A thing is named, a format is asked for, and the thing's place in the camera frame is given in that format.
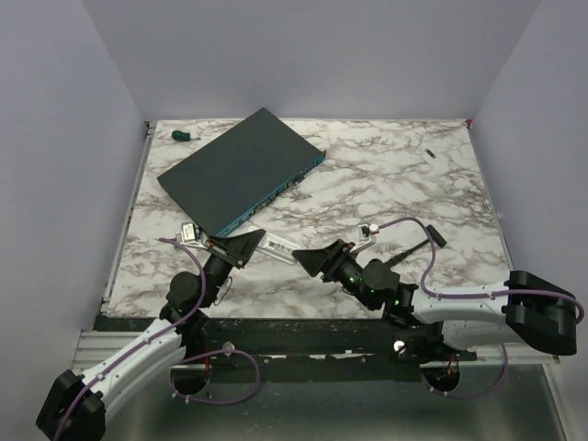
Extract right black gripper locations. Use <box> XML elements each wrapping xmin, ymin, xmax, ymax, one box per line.
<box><xmin>293</xmin><ymin>239</ymin><xmax>376</xmax><ymax>311</ymax></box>

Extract black T-handle tool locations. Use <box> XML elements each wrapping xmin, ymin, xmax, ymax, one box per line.
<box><xmin>385</xmin><ymin>225</ymin><xmax>447</xmax><ymax>267</ymax></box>

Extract dark grey network switch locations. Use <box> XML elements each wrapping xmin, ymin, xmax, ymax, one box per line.
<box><xmin>157</xmin><ymin>107</ymin><xmax>326</xmax><ymax>237</ymax></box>

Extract white remote control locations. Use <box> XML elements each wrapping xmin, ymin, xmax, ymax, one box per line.
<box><xmin>255</xmin><ymin>232</ymin><xmax>300</xmax><ymax>266</ymax></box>

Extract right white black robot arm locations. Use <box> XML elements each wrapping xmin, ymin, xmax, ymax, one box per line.
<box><xmin>292</xmin><ymin>240</ymin><xmax>583</xmax><ymax>360</ymax></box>

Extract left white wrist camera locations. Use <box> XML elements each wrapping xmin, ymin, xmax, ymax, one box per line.
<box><xmin>178</xmin><ymin>222</ymin><xmax>207</xmax><ymax>249</ymax></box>

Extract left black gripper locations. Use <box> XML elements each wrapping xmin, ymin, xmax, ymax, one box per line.
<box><xmin>200</xmin><ymin>230</ymin><xmax>266</xmax><ymax>309</ymax></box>

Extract aluminium frame rail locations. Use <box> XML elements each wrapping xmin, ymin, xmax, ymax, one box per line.
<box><xmin>72</xmin><ymin>331</ymin><xmax>124</xmax><ymax>370</ymax></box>

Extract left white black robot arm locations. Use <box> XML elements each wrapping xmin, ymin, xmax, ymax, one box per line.
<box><xmin>36</xmin><ymin>230</ymin><xmax>266</xmax><ymax>440</ymax></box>

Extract green handled screwdriver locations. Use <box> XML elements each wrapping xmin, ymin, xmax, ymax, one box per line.
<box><xmin>171</xmin><ymin>130</ymin><xmax>200</xmax><ymax>142</ymax></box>

